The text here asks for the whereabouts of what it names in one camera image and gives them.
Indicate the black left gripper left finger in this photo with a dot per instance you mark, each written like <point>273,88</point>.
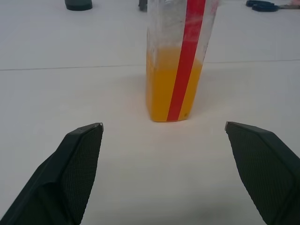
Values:
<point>70,168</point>

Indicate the grey curved plastic shell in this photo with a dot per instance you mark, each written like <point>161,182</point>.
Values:
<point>142,4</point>

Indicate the clear bottle with orange juice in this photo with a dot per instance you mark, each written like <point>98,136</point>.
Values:
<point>161,93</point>

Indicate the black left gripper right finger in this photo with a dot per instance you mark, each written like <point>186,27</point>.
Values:
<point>269,168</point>

